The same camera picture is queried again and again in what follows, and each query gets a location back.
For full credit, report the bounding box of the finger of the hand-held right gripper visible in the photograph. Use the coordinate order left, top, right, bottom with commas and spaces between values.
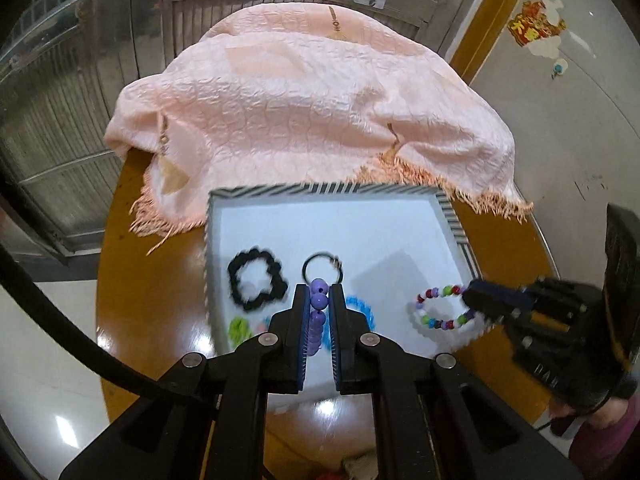
461, 295, 522, 329
465, 279, 535, 312

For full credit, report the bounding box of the black cable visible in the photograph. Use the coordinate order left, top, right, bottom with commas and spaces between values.
534, 394, 617, 432
0, 245, 222, 407

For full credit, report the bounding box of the purple bead bracelet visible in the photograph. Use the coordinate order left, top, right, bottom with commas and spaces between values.
306, 278, 332, 361

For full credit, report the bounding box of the multicolour bead bracelet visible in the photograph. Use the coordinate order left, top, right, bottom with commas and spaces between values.
406, 283, 494, 337

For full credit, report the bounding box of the blue bead bracelet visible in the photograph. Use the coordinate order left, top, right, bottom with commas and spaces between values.
322, 296, 377, 357

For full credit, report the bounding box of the wooden door frame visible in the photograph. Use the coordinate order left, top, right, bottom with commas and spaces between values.
446, 0, 539, 87

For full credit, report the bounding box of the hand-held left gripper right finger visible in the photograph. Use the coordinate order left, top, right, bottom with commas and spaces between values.
329, 283, 585, 480

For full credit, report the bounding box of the dark scrunchie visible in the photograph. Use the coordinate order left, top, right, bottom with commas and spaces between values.
227, 245, 290, 311

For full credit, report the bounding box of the green hair tie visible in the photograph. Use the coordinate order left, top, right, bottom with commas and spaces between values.
227, 316, 271, 356

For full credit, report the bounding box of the pink fringed blanket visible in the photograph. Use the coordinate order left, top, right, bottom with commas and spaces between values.
104, 2, 534, 257

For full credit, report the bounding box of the black hair tie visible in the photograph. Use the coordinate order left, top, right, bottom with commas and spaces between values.
302, 252, 345, 286

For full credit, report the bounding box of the striped cardboard tray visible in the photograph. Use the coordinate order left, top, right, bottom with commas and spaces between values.
204, 182, 482, 357

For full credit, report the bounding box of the person's right forearm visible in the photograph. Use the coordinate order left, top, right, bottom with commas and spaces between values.
569, 394, 640, 480

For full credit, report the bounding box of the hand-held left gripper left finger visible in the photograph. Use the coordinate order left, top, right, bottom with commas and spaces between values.
59, 283, 311, 480

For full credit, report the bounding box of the red and gold wall decoration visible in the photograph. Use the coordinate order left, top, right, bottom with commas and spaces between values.
507, 0, 569, 59

